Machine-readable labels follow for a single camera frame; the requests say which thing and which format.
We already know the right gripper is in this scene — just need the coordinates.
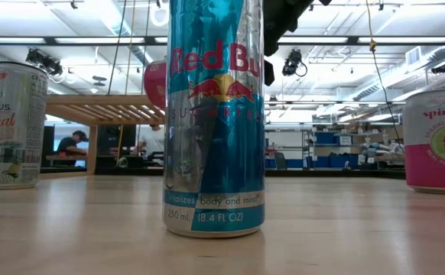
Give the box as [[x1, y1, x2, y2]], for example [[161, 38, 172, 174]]
[[262, 0, 316, 88]]

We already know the Spindrift raspberry lime can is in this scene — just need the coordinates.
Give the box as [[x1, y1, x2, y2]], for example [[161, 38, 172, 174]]
[[143, 59, 169, 111], [401, 89, 445, 196]]

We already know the Celsius tropical vibe can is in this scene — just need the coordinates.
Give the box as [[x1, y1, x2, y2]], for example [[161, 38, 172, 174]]
[[0, 60, 50, 191]]

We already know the wooden slatted shelf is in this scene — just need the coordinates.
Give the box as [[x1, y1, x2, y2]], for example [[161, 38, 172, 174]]
[[41, 94, 167, 180]]

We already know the rack with blue bins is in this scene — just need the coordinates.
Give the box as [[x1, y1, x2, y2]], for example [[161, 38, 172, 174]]
[[302, 124, 361, 170]]

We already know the black office chair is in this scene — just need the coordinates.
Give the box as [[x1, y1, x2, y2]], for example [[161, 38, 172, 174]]
[[274, 151, 288, 171]]

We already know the blue silver Red Bull can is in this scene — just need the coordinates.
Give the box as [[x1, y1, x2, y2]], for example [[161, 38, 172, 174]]
[[162, 0, 266, 239]]

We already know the white round ceiling lamp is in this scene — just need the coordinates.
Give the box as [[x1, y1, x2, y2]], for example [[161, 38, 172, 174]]
[[148, 2, 169, 28]]

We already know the person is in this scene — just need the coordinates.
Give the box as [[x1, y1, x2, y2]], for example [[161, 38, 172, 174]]
[[56, 129, 90, 157], [137, 124, 165, 157]]

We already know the white ceiling vent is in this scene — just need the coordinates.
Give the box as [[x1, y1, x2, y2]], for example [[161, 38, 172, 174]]
[[404, 45, 424, 67]]

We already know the black monitor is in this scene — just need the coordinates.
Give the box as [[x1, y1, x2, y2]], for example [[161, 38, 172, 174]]
[[97, 124, 138, 150]]

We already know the yellow black hanging cable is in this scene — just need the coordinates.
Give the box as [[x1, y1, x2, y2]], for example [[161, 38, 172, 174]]
[[365, 0, 406, 154]]

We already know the silver ceiling air duct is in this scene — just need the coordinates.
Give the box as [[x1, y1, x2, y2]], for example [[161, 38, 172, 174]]
[[352, 45, 445, 103]]

